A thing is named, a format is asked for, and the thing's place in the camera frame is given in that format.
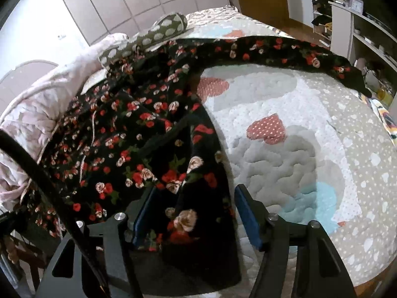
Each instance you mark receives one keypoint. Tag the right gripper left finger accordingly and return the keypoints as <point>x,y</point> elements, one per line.
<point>94,259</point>

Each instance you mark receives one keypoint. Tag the black floral fleece robe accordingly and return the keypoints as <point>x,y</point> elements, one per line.
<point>144,127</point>

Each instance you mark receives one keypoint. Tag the patchwork heart quilt bedspread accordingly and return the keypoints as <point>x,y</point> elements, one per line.
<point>308,148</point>

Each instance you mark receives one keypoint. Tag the pink floral comforter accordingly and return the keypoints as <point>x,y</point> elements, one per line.
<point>31,117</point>

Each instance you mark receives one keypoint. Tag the pink headboard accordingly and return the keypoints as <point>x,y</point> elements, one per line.
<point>21,78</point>

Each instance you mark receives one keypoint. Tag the white shelf unit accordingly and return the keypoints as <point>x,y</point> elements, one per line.
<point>368,45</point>

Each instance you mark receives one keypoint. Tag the green hedgehog bolster pillow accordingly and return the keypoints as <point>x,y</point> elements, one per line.
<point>167,27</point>

